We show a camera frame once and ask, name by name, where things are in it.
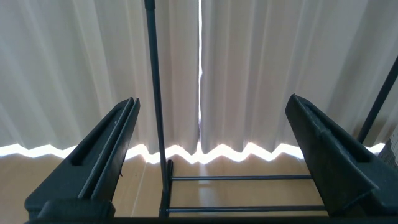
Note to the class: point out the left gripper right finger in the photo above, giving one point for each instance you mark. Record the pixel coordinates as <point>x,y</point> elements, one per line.
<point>335,168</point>

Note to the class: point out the black clothes rack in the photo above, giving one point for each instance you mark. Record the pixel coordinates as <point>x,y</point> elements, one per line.
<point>157,93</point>

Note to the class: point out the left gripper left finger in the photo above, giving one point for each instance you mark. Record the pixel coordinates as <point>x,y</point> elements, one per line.
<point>93,161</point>

